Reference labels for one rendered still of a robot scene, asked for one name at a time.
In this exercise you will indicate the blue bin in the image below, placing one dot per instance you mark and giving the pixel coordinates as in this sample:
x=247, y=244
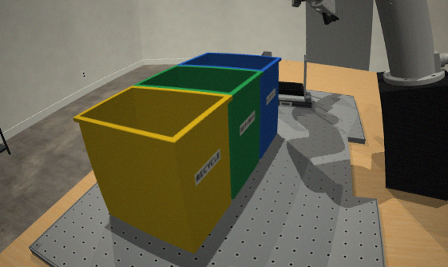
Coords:
x=269, y=86

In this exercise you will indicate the yellow recycle bin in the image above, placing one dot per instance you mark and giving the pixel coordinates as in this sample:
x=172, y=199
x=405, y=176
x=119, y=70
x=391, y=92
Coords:
x=155, y=180

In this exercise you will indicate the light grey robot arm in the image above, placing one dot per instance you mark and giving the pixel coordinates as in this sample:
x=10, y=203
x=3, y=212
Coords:
x=409, y=43

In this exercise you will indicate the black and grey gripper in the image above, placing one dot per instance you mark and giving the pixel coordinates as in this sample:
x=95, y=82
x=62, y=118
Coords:
x=326, y=7

